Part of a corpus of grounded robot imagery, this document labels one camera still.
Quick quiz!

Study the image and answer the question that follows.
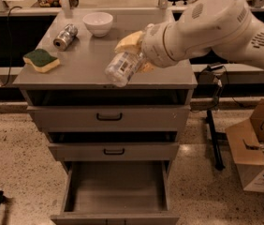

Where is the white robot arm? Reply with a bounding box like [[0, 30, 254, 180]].
[[115, 0, 264, 70]]

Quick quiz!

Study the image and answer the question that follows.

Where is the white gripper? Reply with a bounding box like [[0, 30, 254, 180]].
[[114, 22, 177, 73]]

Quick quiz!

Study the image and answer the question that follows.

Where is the black drawer handle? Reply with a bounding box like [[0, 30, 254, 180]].
[[96, 112, 123, 121], [103, 148, 125, 156]]

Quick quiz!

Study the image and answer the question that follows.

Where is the black middle drawer handle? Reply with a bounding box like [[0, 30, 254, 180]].
[[103, 148, 125, 156]]

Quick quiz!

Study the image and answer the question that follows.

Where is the black cable on left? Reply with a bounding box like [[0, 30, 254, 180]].
[[0, 6, 23, 88]]

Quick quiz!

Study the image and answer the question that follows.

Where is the clear plastic bottle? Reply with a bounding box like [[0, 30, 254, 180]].
[[105, 48, 149, 87]]

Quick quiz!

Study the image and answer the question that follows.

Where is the silver metal can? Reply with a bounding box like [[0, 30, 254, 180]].
[[53, 23, 78, 51]]

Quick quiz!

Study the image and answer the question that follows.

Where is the brown cardboard box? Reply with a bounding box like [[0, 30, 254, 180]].
[[226, 99, 264, 192]]

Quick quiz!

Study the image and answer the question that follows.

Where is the white ceramic bowl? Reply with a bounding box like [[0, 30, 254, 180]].
[[82, 12, 113, 38]]

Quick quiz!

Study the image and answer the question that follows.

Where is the grey drawer cabinet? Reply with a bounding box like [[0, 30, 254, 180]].
[[12, 7, 198, 173]]

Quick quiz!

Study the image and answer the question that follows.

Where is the green yellow sponge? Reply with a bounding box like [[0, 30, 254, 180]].
[[22, 49, 60, 73]]

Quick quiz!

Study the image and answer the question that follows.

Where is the black stand with adapter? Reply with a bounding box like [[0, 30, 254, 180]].
[[196, 63, 227, 171]]

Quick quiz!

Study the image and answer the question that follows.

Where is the grey middle drawer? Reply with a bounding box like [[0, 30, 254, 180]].
[[48, 142, 179, 161]]

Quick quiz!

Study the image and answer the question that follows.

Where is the grey open bottom drawer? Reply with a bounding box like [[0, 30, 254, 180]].
[[51, 161, 179, 225]]

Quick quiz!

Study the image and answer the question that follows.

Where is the black top drawer handle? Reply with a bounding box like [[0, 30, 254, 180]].
[[96, 112, 123, 121]]

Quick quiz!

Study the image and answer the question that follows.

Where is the grey top drawer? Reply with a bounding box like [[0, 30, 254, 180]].
[[28, 106, 190, 132]]

